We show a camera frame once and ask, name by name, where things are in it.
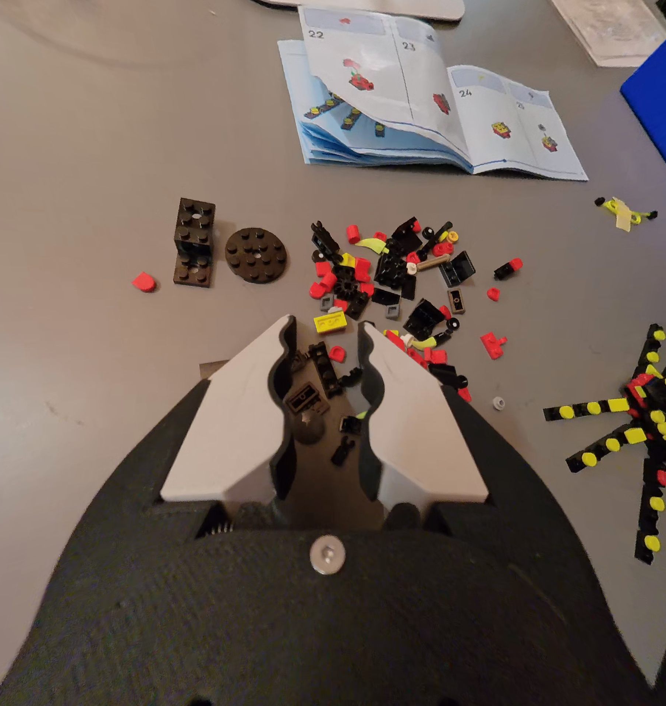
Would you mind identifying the black lego brick assembly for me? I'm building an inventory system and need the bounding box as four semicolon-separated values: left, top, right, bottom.
172;197;217;289

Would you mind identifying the yellow cord with tape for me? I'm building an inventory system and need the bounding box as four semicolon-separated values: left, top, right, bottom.
594;195;659;233

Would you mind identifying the pile of lego pieces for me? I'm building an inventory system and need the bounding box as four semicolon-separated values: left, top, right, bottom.
286;216;478;467

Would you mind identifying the dark brown lego tile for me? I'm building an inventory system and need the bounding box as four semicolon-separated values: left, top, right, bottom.
284;382;332;416

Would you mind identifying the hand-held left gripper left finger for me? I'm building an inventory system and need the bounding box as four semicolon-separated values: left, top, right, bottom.
160;314;300;505

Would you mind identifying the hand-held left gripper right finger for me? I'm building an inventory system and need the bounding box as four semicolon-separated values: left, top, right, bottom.
357;321;490;517

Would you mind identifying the black round lego plate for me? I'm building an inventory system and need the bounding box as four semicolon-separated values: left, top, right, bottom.
224;227;288;285

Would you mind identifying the black yellow lego spider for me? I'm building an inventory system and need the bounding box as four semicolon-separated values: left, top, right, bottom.
542;323;666;567

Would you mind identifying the blue plastic bin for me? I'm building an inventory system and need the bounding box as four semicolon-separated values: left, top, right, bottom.
619;30;666;195

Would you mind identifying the clear plastic bag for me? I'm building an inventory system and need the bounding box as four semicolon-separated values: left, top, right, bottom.
548;0;666;68

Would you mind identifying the lego instruction booklet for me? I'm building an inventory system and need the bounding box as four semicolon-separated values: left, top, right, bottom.
277;6;590;182

